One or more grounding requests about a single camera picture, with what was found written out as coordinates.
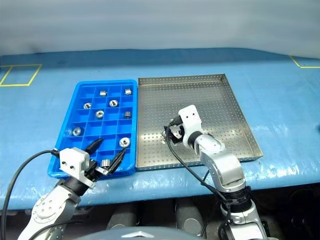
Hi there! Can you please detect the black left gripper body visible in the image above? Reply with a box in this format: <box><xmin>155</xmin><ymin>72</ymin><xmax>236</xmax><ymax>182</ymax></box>
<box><xmin>83</xmin><ymin>159</ymin><xmax>111</xmax><ymax>182</ymax></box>

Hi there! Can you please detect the blue plastic compartment tray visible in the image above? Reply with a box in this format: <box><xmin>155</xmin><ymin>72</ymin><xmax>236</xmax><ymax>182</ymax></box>
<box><xmin>47</xmin><ymin>79</ymin><xmax>138</xmax><ymax>179</ymax></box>

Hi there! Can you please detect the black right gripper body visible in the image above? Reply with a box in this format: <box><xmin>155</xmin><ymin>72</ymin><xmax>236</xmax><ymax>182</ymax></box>
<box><xmin>172</xmin><ymin>124</ymin><xmax>186</xmax><ymax>145</ymax></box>

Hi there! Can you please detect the yellow tape floor marking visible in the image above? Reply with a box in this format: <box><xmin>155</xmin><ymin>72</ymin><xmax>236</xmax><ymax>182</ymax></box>
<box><xmin>289</xmin><ymin>55</ymin><xmax>320</xmax><ymax>69</ymax></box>

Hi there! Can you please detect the perforated steel tray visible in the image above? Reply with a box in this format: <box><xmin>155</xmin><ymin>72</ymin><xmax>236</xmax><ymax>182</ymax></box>
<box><xmin>136</xmin><ymin>73</ymin><xmax>264</xmax><ymax>172</ymax></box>

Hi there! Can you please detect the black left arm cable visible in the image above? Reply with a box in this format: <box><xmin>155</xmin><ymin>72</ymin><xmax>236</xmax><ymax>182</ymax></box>
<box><xmin>0</xmin><ymin>148</ymin><xmax>61</xmax><ymax>221</ymax></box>

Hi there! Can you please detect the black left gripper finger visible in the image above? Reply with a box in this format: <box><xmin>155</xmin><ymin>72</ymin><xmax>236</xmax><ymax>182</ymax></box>
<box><xmin>106</xmin><ymin>148</ymin><xmax>127</xmax><ymax>176</ymax></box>
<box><xmin>83</xmin><ymin>137</ymin><xmax>105</xmax><ymax>157</ymax></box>

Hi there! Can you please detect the grey robot torso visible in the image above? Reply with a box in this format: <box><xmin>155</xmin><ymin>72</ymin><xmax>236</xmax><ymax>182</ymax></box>
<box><xmin>86</xmin><ymin>226</ymin><xmax>198</xmax><ymax>240</ymax></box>

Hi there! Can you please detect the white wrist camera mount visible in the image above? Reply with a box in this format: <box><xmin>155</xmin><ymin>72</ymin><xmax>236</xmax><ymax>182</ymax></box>
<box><xmin>177</xmin><ymin>104</ymin><xmax>202</xmax><ymax>148</ymax></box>
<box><xmin>59</xmin><ymin>147</ymin><xmax>97</xmax><ymax>189</ymax></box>

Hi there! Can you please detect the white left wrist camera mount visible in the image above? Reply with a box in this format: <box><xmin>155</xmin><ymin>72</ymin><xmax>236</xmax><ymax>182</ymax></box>
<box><xmin>59</xmin><ymin>147</ymin><xmax>97</xmax><ymax>189</ymax></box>

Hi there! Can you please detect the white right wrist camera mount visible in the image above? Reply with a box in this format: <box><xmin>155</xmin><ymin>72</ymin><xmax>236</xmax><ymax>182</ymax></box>
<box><xmin>177</xmin><ymin>104</ymin><xmax>202</xmax><ymax>148</ymax></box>

